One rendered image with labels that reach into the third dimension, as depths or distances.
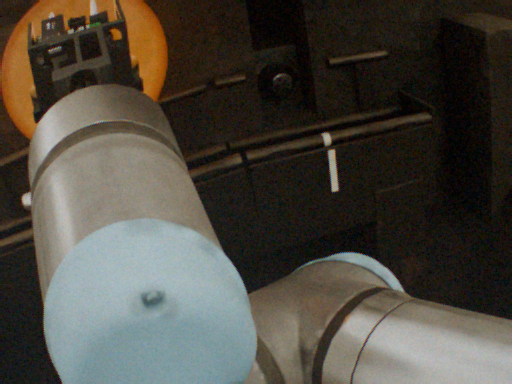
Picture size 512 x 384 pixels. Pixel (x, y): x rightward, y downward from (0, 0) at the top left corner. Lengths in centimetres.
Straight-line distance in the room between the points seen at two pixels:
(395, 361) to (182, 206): 14
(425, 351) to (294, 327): 10
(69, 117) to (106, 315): 13
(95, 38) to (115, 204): 17
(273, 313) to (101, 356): 17
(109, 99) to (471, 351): 23
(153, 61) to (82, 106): 23
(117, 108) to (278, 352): 16
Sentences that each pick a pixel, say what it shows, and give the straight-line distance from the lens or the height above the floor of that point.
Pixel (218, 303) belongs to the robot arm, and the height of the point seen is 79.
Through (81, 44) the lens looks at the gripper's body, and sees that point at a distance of 42.
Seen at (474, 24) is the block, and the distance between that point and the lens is 70.
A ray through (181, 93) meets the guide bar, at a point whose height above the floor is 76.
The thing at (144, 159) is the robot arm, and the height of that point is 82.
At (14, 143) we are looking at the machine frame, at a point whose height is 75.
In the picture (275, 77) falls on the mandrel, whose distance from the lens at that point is 70.
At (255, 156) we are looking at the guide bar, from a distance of 59.
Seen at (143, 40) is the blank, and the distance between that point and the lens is 56.
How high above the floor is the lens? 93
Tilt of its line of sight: 24 degrees down
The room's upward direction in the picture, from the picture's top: 8 degrees counter-clockwise
